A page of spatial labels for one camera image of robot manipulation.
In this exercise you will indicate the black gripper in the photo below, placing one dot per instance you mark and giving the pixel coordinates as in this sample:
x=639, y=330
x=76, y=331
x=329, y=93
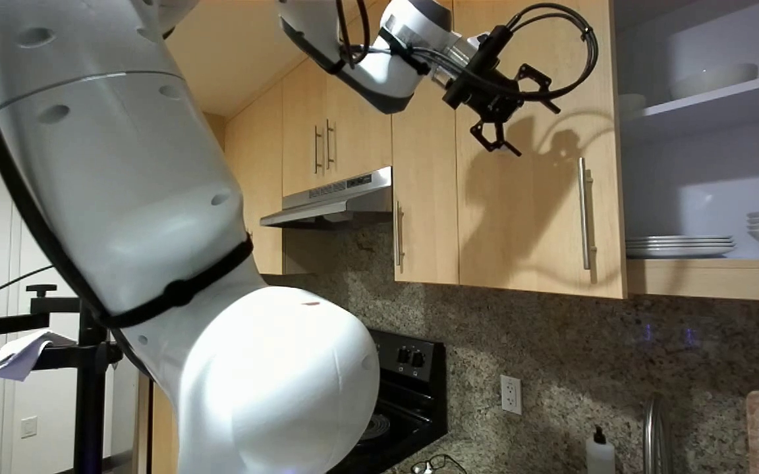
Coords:
x=494, y=94

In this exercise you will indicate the white-backed cabinet door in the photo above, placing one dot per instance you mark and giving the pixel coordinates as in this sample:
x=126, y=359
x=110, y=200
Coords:
x=519, y=216

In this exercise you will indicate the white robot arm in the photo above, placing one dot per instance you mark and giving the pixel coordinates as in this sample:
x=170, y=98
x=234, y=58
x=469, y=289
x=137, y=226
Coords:
x=125, y=187

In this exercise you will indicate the narrow wooden cabinet door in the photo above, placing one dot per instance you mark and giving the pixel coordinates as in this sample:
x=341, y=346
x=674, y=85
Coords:
x=425, y=191

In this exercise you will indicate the white bowl in cabinet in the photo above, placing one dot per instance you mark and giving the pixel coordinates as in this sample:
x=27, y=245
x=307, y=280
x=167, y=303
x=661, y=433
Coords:
x=715, y=76

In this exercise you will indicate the steel range hood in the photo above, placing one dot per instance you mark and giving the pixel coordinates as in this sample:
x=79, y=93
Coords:
x=334, y=202

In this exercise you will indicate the wooden cabinets over hood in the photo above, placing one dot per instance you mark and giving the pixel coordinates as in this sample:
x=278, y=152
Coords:
x=304, y=131

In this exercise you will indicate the black stove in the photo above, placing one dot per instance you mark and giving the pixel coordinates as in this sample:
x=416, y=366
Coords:
x=411, y=407

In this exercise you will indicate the white soap dispenser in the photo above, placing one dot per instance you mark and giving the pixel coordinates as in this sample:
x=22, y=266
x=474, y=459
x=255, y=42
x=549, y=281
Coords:
x=599, y=454

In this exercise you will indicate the chrome sink faucet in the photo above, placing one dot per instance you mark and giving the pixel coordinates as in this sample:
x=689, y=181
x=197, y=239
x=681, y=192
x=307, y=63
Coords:
x=655, y=441

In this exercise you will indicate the black tripod stand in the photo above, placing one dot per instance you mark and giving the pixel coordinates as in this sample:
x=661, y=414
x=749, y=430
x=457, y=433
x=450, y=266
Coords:
x=63, y=331

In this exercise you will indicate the steel bar door handle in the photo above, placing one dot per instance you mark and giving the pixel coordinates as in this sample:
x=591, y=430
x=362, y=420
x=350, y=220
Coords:
x=585, y=213

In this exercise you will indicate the white wall outlet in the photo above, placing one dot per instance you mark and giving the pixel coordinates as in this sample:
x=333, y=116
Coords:
x=510, y=392

